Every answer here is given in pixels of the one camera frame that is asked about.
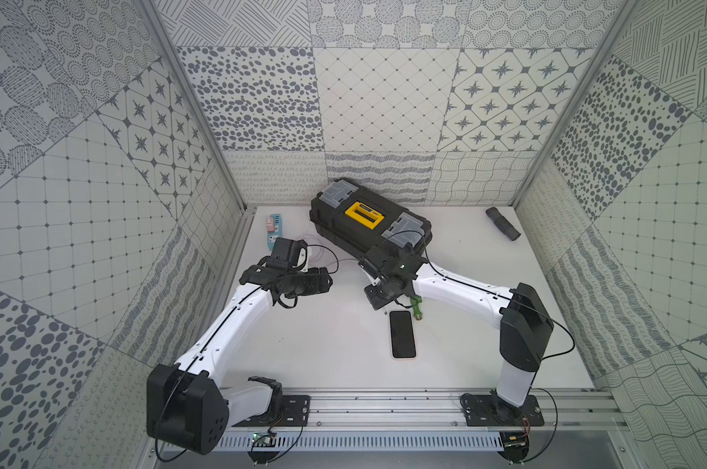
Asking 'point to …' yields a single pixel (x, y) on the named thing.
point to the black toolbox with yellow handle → (356, 220)
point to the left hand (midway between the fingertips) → (314, 277)
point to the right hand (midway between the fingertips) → (380, 297)
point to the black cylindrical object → (503, 224)
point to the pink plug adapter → (270, 225)
